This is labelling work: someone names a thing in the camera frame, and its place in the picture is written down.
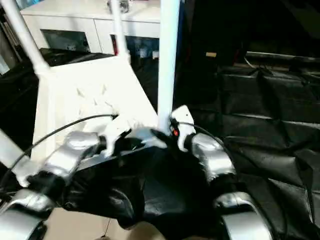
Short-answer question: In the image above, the dark low shelf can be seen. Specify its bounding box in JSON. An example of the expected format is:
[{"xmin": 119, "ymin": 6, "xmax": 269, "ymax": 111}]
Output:
[{"xmin": 244, "ymin": 50, "xmax": 320, "ymax": 65}]

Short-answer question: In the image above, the black work mat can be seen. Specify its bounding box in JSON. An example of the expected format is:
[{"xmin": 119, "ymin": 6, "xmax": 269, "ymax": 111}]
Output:
[{"xmin": 0, "ymin": 49, "xmax": 320, "ymax": 240}]

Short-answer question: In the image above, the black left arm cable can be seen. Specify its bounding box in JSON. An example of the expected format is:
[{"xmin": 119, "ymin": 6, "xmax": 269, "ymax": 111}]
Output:
[{"xmin": 0, "ymin": 113, "xmax": 120, "ymax": 188}]

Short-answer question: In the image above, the black crumpled bag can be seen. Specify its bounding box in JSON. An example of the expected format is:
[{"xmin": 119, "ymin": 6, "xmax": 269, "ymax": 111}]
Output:
[{"xmin": 106, "ymin": 0, "xmax": 132, "ymax": 14}]

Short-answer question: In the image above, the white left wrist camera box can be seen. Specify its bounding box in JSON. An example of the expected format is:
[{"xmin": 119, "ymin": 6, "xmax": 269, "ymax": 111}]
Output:
[{"xmin": 102, "ymin": 116, "xmax": 133, "ymax": 157}]

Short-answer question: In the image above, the white cabinet with glass doors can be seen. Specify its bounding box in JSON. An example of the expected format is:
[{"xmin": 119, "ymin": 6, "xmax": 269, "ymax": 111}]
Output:
[{"xmin": 20, "ymin": 0, "xmax": 164, "ymax": 57}]

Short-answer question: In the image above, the red bottle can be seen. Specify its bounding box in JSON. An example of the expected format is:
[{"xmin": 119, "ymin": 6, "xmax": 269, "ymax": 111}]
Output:
[{"xmin": 110, "ymin": 36, "xmax": 119, "ymax": 55}]

